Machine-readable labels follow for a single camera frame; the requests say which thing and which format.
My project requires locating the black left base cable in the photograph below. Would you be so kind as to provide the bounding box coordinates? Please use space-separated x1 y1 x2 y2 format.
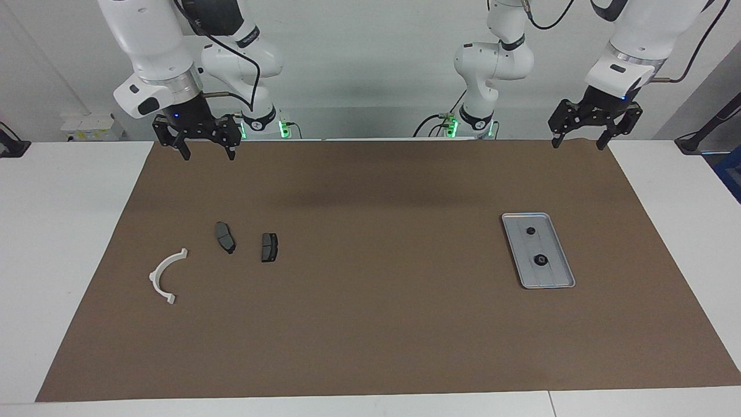
413 88 468 138

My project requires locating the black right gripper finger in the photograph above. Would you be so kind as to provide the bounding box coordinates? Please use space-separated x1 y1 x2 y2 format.
219 115 243 162
153 116 192 162

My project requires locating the blue box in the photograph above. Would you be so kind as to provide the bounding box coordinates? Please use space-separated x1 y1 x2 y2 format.
713 148 741 203

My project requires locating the silver metal tray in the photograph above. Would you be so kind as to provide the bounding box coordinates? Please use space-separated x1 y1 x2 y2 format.
501 212 577 290

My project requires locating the black clamp mount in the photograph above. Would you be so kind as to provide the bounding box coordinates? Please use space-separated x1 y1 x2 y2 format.
0 122 31 158

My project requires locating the white power strip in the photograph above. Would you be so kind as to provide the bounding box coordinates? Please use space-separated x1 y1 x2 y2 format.
60 113 125 141

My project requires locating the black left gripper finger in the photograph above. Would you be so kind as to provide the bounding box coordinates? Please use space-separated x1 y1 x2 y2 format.
548 100 582 149
596 104 643 151

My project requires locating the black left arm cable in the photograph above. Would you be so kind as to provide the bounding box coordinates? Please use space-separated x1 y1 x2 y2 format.
521 0 731 85

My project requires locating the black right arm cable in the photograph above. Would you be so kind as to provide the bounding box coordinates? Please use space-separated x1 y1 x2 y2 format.
174 0 261 112

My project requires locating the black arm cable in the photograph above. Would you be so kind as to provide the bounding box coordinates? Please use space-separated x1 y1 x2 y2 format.
174 0 261 112
521 0 731 85

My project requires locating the brown table mat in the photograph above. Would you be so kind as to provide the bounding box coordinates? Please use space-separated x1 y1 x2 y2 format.
35 138 741 403

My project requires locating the white semicircular bracket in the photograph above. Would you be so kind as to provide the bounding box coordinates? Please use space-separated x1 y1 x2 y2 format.
149 248 189 305

